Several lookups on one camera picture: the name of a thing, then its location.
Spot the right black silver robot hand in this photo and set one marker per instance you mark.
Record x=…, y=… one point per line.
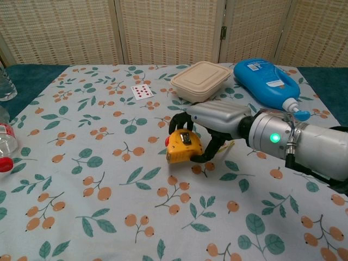
x=217, y=115

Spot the yellow tape measure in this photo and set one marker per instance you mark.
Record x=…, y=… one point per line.
x=182, y=148

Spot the beige lidded lunch box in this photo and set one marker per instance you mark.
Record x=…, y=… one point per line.
x=201, y=79

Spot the blue pump detergent bottle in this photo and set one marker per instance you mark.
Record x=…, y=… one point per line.
x=261, y=79

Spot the red diamonds playing card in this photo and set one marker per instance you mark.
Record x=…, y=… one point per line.
x=142, y=91

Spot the metal screen hinge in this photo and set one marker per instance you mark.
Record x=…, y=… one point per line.
x=223, y=32

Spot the woven folding screen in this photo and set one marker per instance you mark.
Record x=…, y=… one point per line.
x=168, y=30

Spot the floral tablecloth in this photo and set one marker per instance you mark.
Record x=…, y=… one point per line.
x=136, y=190

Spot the teal table cover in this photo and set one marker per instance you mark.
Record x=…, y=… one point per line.
x=30, y=81

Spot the crushed bottle red cap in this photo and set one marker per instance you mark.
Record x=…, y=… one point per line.
x=6, y=141

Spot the clear bottle white cap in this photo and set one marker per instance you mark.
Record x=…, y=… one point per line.
x=6, y=87

